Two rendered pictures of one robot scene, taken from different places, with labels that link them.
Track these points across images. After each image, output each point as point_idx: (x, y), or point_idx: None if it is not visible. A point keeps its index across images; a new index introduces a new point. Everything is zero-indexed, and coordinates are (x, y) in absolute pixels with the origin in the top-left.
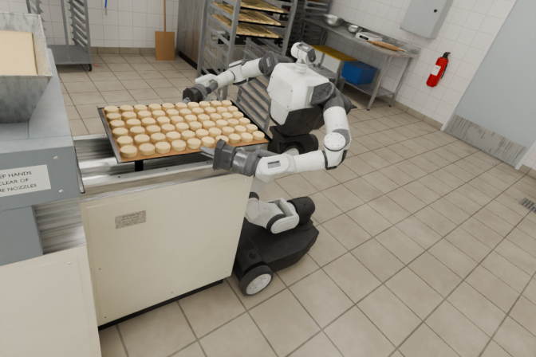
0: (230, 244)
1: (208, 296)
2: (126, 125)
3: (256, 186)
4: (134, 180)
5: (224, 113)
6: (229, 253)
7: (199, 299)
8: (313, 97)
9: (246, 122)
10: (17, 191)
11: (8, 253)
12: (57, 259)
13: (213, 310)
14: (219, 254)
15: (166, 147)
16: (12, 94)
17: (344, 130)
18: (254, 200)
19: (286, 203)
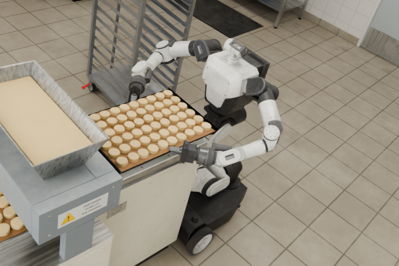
0: (179, 214)
1: (159, 260)
2: None
3: None
4: (122, 181)
5: (171, 107)
6: (177, 221)
7: (151, 264)
8: (247, 89)
9: (193, 113)
10: (91, 211)
11: (76, 249)
12: (97, 249)
13: None
14: (170, 224)
15: (146, 154)
16: (86, 153)
17: (277, 122)
18: (196, 173)
19: (216, 166)
